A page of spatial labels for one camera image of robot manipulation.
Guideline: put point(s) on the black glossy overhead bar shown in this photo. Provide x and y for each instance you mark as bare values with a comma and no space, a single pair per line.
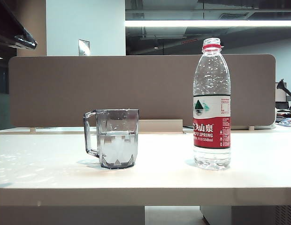
11,25

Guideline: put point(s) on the white ceiling light strip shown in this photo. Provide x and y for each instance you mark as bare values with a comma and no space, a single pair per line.
206,23

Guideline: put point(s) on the clear red-label water bottle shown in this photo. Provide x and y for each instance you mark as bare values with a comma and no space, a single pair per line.
211,131

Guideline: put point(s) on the silver wall plate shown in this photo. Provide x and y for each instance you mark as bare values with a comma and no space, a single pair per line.
83,47

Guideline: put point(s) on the transparent grey plastic mug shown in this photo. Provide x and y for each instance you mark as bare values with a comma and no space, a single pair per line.
112,140

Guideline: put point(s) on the brown desk partition panel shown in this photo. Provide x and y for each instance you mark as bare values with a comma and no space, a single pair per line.
89,89

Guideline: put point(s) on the beige partition foot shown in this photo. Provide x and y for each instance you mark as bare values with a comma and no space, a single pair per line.
32,129
252,128

